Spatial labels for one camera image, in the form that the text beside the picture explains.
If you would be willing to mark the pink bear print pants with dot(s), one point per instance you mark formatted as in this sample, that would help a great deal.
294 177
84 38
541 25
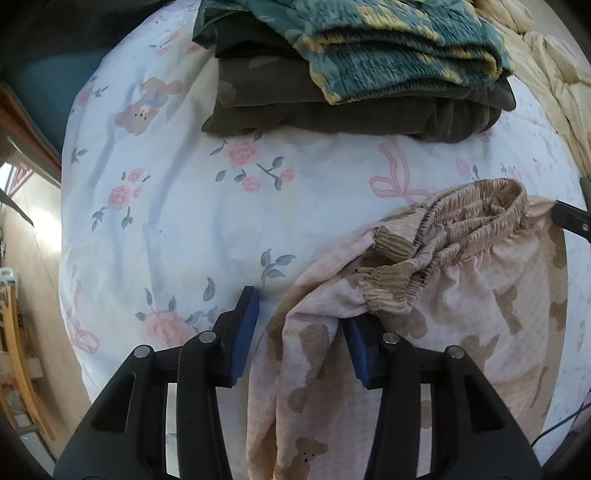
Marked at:
461 300

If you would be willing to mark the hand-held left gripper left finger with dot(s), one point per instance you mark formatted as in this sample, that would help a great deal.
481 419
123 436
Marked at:
244 332

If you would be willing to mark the wooden bed frame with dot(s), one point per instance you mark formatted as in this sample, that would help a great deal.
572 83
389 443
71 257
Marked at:
27 134

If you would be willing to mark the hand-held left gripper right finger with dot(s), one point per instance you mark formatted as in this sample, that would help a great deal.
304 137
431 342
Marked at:
359 355

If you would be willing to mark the teal yellow folded garment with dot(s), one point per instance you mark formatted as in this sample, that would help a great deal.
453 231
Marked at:
392 41

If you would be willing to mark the dark brown folded pants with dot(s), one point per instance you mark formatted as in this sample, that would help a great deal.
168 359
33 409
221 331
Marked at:
295 101

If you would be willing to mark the wooden rack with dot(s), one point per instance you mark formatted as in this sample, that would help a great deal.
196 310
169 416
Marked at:
18 350

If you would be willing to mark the white floral bed sheet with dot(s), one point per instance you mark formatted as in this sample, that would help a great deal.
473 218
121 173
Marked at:
194 221

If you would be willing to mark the cream quilt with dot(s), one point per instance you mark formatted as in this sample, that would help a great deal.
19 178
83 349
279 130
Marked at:
554 64

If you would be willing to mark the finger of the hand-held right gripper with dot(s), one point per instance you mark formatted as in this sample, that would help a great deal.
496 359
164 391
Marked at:
572 218

